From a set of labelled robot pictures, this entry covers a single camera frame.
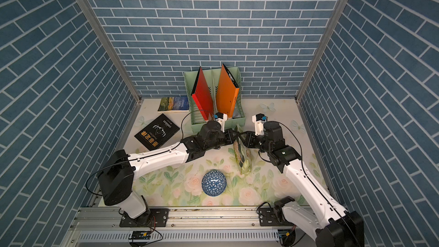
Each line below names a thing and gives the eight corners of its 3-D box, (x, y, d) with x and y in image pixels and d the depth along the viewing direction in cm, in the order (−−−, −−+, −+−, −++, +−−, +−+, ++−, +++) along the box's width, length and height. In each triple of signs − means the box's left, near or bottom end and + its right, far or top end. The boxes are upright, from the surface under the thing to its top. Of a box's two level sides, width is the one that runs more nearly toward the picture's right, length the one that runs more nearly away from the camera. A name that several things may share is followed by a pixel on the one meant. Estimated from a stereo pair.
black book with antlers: (137, 139, 101) (134, 135, 97) (164, 118, 111) (162, 113, 108) (153, 153, 95) (150, 149, 92) (180, 129, 106) (178, 125, 102)
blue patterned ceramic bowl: (201, 196, 81) (200, 194, 78) (203, 172, 88) (202, 169, 85) (226, 196, 81) (226, 194, 78) (226, 172, 88) (226, 169, 85)
